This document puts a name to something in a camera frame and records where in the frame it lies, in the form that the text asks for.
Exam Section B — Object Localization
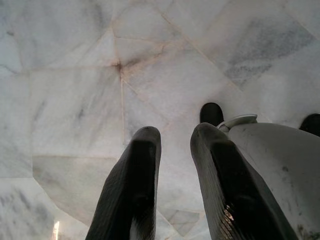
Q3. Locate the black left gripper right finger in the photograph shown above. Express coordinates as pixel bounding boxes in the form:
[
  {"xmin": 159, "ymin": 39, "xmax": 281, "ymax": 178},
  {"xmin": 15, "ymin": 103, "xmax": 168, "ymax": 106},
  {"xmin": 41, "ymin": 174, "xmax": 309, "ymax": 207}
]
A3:
[{"xmin": 189, "ymin": 122, "xmax": 300, "ymax": 240}]

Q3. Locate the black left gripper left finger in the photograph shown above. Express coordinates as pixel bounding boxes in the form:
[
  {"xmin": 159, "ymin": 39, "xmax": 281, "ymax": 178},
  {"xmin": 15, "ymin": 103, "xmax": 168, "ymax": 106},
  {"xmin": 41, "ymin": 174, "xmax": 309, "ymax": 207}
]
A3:
[{"xmin": 84, "ymin": 126, "xmax": 162, "ymax": 240}]

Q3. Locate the black robot left foot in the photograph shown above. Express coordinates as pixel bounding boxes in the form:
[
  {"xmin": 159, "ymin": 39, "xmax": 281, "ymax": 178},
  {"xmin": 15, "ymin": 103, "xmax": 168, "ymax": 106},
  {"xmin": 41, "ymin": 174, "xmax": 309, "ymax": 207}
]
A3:
[{"xmin": 199, "ymin": 102, "xmax": 225, "ymax": 127}]

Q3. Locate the black robot foot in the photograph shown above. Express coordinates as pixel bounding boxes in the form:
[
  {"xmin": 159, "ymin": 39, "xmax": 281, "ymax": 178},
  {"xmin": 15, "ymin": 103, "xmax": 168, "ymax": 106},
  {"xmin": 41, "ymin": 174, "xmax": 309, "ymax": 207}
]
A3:
[
  {"xmin": 199, "ymin": 102, "xmax": 225, "ymax": 127},
  {"xmin": 298, "ymin": 113, "xmax": 320, "ymax": 138}
]

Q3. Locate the black robot right foot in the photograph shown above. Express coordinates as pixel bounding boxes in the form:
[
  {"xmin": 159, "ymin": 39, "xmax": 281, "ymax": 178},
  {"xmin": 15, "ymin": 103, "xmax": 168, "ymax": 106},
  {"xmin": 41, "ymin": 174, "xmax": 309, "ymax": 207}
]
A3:
[{"xmin": 298, "ymin": 113, "xmax": 320, "ymax": 138}]

